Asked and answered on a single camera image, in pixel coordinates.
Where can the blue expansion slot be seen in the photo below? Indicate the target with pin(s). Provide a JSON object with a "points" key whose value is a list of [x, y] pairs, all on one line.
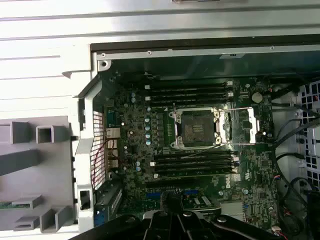
{"points": [[153, 195]]}

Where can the green motherboard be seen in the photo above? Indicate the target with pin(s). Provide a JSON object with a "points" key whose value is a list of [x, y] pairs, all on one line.
{"points": [[252, 165]]}

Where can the CPU socket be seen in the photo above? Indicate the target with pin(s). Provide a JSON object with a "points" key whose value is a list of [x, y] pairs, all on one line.
{"points": [[196, 127]]}

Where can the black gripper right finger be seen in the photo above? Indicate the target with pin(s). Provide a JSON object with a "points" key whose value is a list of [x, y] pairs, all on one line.
{"points": [[190, 227]]}

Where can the metal drive cage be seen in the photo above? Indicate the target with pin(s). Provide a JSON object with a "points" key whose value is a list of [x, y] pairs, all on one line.
{"points": [[313, 136]]}

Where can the metal socket cover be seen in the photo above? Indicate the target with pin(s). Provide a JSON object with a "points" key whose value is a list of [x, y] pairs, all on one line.
{"points": [[252, 125]]}

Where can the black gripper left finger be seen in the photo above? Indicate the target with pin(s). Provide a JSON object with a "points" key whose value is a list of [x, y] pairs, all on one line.
{"points": [[157, 227]]}

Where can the black PC case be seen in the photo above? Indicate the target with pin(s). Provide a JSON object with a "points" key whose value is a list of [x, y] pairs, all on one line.
{"points": [[175, 53]]}

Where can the grey parts rack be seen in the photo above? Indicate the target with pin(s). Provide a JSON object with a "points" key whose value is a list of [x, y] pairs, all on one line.
{"points": [[55, 180]]}

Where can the black expansion slot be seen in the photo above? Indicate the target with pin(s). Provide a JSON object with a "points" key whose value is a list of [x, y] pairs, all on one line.
{"points": [[170, 184]]}

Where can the green RAM stick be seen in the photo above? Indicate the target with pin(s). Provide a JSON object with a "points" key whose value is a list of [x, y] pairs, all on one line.
{"points": [[6, 205]]}

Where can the metal locking lever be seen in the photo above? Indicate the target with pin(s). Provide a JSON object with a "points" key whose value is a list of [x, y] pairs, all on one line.
{"points": [[174, 110], [208, 150]]}

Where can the coin cell battery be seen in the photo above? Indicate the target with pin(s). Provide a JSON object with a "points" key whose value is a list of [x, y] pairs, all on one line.
{"points": [[256, 97]]}

